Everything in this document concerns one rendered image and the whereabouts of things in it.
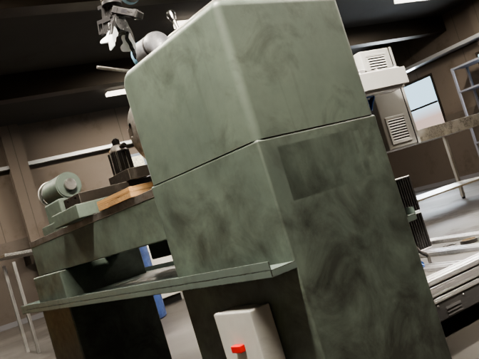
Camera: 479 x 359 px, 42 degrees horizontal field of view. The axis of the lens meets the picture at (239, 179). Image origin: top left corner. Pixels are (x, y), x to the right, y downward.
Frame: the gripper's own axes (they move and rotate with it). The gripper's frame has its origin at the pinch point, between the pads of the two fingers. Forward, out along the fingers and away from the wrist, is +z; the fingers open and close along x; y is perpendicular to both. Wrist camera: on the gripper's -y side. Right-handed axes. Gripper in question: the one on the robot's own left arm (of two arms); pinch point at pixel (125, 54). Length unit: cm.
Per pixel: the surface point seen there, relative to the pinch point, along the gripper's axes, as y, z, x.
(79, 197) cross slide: 53, 39, -28
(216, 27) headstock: -51, 16, 33
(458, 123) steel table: -45, -35, -611
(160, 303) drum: 201, 101, -291
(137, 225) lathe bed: 18, 57, -16
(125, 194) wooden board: 19, 45, -14
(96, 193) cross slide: 49, 38, -35
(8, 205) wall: 643, -77, -565
